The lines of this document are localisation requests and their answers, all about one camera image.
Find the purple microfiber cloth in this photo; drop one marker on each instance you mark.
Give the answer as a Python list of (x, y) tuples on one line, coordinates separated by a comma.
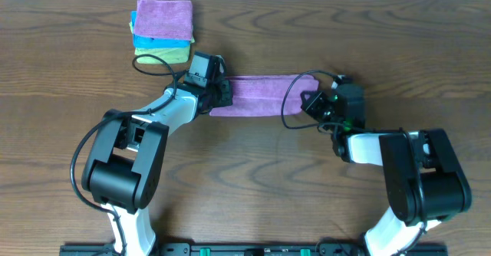
[(262, 96)]

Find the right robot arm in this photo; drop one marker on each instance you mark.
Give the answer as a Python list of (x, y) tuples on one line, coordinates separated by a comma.
[(424, 180)]

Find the folded blue cloth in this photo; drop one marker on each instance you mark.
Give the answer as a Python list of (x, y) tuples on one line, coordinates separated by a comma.
[(162, 24)]

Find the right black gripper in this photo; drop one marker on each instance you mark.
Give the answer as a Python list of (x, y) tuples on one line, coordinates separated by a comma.
[(311, 106)]

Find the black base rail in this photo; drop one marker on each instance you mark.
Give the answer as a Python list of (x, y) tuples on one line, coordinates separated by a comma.
[(185, 249)]

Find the folded purple cloth on stack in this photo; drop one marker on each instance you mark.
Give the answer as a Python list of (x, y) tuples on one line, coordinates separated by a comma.
[(161, 19)]

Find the folded green cloth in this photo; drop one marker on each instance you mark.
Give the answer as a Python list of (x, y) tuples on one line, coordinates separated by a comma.
[(171, 51)]

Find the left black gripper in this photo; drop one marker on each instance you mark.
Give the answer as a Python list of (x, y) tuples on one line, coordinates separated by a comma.
[(223, 93)]

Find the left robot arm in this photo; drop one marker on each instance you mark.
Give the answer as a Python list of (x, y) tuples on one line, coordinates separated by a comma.
[(124, 165)]

